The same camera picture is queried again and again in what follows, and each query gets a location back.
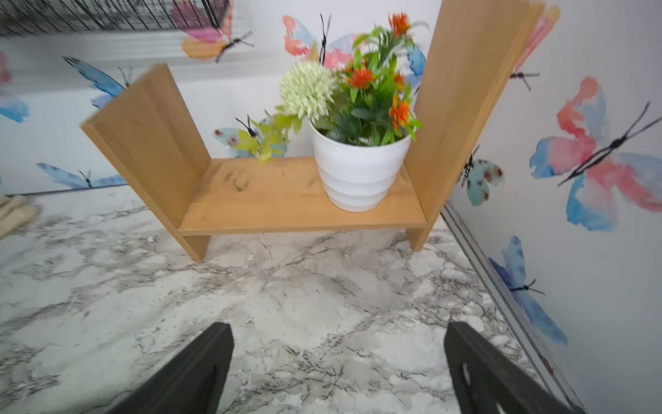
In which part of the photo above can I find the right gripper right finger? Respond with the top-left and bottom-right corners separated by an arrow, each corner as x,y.
444,322 -> 571,414

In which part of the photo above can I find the wooden corner shelf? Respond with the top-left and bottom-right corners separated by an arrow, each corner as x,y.
82,1 -> 546,262

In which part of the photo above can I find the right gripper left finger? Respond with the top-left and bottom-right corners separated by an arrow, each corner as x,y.
110,322 -> 234,414

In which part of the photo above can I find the black wire wall basket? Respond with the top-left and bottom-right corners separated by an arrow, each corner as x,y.
1,0 -> 234,37

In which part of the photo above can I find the beige work glove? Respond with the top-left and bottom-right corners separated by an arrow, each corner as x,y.
0,195 -> 41,239

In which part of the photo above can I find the white pot green plant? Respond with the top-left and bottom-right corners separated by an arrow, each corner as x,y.
218,13 -> 425,212

